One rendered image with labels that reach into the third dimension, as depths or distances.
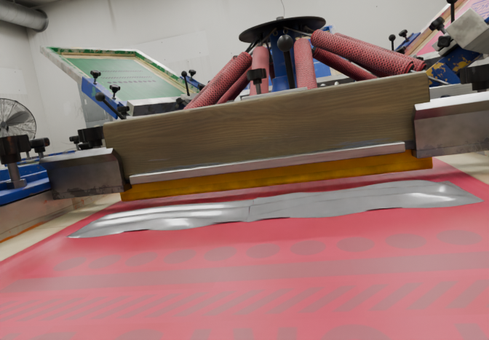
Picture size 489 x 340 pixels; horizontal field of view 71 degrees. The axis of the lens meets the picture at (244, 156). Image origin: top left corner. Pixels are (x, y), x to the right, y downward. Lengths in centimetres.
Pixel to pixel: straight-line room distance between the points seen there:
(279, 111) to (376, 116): 10
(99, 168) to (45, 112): 552
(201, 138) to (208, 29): 443
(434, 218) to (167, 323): 19
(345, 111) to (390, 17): 435
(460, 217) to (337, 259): 10
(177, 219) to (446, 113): 27
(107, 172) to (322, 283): 30
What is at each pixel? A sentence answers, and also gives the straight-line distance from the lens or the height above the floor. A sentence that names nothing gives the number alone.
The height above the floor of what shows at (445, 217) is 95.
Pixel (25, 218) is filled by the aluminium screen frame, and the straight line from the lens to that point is 45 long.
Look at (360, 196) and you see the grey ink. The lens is 30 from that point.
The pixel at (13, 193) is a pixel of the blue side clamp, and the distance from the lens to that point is 44.
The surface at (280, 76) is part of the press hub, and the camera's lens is 118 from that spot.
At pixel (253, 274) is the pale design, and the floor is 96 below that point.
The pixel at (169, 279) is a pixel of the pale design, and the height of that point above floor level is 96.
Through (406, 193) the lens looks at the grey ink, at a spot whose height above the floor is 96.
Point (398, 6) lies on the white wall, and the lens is 475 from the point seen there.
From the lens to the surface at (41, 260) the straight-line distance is 33.
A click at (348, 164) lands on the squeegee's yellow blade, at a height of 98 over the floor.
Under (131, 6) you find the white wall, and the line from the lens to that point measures 527.
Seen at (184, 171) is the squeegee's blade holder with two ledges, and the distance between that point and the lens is 38.
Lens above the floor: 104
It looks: 7 degrees down
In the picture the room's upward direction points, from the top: 9 degrees counter-clockwise
